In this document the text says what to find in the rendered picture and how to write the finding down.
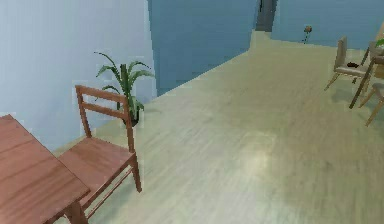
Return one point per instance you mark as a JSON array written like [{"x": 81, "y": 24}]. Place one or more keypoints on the reddish brown wooden table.
[{"x": 30, "y": 173}]

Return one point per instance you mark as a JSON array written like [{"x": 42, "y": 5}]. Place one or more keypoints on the small red flower plant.
[{"x": 307, "y": 30}]

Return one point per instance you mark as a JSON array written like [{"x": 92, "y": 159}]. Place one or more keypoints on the green potted house plant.
[{"x": 126, "y": 80}]

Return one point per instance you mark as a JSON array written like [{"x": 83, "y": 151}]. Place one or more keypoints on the reddish brown wooden chair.
[{"x": 96, "y": 160}]

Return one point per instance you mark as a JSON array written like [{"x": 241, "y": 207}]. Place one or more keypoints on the dark brown wooden table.
[{"x": 366, "y": 73}]

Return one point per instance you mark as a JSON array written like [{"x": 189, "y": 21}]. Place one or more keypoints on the pale wooden chair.
[{"x": 346, "y": 68}]

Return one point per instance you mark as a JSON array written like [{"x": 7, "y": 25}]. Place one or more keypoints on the small black object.
[{"x": 352, "y": 64}]

